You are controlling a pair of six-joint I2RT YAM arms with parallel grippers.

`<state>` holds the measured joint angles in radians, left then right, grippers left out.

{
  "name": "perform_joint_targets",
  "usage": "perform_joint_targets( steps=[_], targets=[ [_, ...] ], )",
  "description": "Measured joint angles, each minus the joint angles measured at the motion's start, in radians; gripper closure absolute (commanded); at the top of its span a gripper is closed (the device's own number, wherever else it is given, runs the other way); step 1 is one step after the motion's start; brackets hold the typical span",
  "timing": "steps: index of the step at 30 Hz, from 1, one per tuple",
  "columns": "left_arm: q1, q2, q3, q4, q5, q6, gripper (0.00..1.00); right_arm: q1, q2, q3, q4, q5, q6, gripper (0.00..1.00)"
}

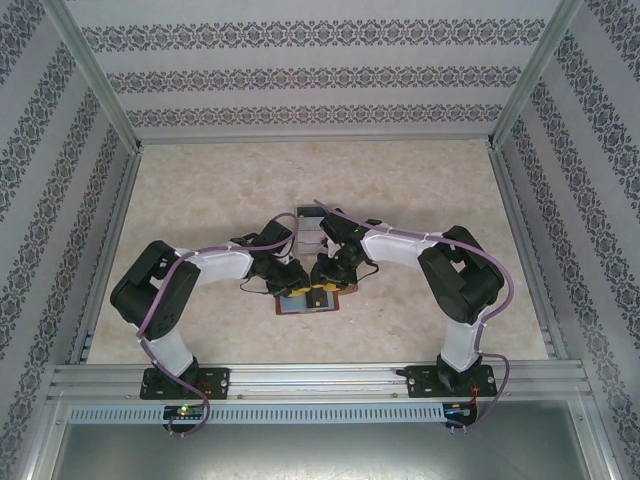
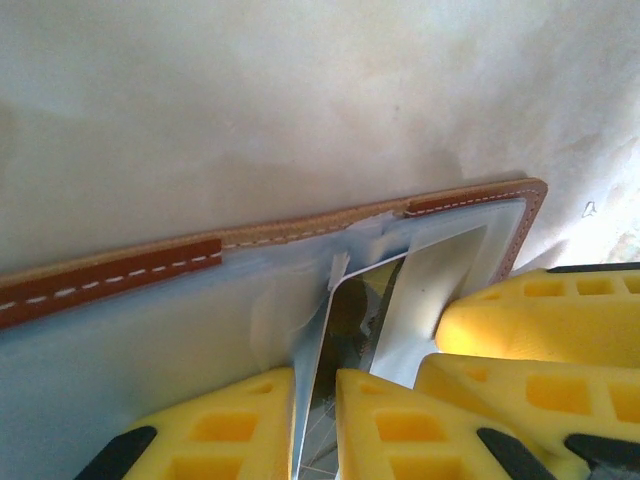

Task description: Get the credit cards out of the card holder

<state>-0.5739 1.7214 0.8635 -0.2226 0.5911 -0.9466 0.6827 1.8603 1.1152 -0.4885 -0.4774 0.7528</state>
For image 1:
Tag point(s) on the brown leather card holder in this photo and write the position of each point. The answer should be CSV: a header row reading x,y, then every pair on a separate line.
x,y
292,305

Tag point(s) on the white printed credit card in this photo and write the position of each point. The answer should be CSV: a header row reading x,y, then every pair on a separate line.
x,y
310,245

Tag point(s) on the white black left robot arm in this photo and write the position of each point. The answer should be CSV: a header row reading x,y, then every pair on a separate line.
x,y
220,265

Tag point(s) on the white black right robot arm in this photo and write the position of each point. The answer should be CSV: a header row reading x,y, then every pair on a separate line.
x,y
395,247

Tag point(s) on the dark grey credit card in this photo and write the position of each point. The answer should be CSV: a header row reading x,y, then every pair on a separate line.
x,y
317,300

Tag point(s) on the clear plastic card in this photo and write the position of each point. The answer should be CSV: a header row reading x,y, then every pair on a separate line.
x,y
307,235

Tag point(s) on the grey metal sheet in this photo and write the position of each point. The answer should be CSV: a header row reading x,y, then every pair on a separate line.
x,y
320,450

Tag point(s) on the aluminium mounting rail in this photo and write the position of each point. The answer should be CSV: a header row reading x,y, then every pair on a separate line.
x,y
310,382

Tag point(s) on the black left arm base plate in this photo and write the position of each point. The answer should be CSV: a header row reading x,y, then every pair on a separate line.
x,y
220,382

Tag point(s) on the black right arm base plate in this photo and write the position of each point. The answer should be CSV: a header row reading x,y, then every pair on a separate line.
x,y
420,382

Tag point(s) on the aluminium side rail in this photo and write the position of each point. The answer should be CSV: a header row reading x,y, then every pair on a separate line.
x,y
121,210
514,210

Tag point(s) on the aluminium frame post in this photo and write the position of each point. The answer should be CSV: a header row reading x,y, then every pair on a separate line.
x,y
537,75
95,75

